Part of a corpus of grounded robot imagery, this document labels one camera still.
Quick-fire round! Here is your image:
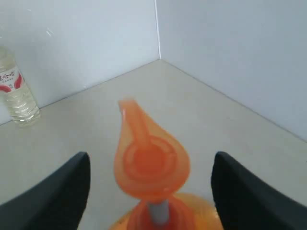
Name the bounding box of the clear plastic water bottle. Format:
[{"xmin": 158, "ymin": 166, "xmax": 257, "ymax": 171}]
[{"xmin": 0, "ymin": 46, "xmax": 40, "ymax": 127}]

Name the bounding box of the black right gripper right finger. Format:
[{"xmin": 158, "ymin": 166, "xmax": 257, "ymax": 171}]
[{"xmin": 211, "ymin": 151, "xmax": 307, "ymax": 230}]

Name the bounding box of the orange pump soap bottle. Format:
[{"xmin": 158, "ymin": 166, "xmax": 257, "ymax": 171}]
[{"xmin": 111, "ymin": 99, "xmax": 222, "ymax": 230}]

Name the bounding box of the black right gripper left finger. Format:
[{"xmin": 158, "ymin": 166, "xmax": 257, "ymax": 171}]
[{"xmin": 0, "ymin": 152, "xmax": 90, "ymax": 230}]

